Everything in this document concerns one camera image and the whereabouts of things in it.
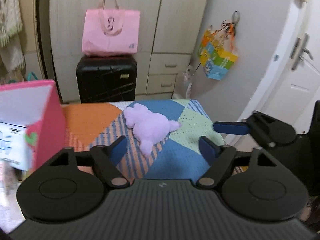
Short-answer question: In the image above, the purple plush toy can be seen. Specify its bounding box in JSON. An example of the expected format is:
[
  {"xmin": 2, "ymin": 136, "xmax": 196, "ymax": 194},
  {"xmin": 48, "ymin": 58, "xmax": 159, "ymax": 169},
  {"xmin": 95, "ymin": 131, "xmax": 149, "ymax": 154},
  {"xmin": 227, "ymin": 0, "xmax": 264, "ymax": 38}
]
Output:
[{"xmin": 123, "ymin": 103, "xmax": 182, "ymax": 158}]

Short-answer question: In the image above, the white door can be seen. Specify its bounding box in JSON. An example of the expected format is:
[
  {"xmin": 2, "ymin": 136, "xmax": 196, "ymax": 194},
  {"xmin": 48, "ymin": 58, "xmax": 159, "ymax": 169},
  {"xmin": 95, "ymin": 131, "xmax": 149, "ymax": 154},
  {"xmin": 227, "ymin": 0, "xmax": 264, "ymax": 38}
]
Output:
[{"xmin": 240, "ymin": 0, "xmax": 319, "ymax": 134}]

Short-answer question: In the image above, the black suitcase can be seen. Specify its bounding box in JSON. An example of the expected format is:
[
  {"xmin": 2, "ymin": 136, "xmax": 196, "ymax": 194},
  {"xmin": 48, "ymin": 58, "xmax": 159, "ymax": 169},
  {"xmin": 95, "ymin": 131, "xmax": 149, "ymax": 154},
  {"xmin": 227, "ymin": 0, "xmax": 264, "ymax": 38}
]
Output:
[{"xmin": 76, "ymin": 55, "xmax": 137, "ymax": 103}]

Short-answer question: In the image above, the pink storage box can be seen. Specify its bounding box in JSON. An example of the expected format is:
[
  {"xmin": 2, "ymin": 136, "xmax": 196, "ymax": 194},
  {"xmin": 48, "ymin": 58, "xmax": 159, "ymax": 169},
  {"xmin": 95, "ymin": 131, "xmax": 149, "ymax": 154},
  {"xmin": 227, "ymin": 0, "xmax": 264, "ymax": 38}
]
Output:
[{"xmin": 1, "ymin": 80, "xmax": 66, "ymax": 171}]

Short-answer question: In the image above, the colourful gift bag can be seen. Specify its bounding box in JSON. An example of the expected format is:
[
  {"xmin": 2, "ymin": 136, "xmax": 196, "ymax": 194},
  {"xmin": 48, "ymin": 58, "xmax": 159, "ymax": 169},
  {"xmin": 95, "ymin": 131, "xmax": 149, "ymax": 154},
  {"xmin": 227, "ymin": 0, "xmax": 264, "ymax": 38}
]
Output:
[{"xmin": 197, "ymin": 21, "xmax": 239, "ymax": 81}]

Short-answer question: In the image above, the teal basket bag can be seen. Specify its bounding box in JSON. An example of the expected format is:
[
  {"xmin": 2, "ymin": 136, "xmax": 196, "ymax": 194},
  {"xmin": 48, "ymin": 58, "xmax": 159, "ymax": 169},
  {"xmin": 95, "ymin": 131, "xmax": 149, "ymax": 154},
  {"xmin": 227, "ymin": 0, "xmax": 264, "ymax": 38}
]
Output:
[{"xmin": 7, "ymin": 72, "xmax": 38, "ymax": 83}]

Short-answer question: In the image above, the pink tote bag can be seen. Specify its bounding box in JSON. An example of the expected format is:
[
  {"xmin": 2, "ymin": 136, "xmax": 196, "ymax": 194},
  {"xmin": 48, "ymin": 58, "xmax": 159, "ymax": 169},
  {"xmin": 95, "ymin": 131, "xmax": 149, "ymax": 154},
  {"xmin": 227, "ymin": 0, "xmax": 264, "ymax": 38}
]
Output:
[{"xmin": 82, "ymin": 0, "xmax": 140, "ymax": 57}]

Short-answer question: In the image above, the beige wardrobe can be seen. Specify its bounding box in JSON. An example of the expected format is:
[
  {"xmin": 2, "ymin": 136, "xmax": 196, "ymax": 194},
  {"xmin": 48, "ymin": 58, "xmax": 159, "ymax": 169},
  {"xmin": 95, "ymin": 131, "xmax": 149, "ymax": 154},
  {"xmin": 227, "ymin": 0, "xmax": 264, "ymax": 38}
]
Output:
[{"xmin": 37, "ymin": 0, "xmax": 207, "ymax": 103}]

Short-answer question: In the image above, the cream knitted cardigan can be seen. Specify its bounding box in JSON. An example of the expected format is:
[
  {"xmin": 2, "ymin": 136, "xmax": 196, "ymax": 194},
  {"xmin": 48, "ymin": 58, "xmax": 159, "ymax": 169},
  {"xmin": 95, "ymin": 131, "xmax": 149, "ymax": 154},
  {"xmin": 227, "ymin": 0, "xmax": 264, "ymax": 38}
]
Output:
[{"xmin": 1, "ymin": 0, "xmax": 23, "ymax": 48}]

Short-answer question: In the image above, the black clothes rack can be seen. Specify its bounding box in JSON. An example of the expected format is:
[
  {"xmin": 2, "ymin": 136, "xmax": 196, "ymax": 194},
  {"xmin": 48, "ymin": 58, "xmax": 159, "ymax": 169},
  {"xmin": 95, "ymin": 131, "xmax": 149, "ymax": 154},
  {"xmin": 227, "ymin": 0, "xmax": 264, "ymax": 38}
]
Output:
[{"xmin": 35, "ymin": 0, "xmax": 62, "ymax": 102}]

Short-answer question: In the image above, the silver door handle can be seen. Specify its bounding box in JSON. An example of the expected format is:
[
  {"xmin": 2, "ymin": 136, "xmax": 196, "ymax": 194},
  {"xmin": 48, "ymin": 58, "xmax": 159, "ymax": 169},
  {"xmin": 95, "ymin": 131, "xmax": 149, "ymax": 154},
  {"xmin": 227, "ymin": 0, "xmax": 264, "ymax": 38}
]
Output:
[{"xmin": 290, "ymin": 33, "xmax": 313, "ymax": 71}]

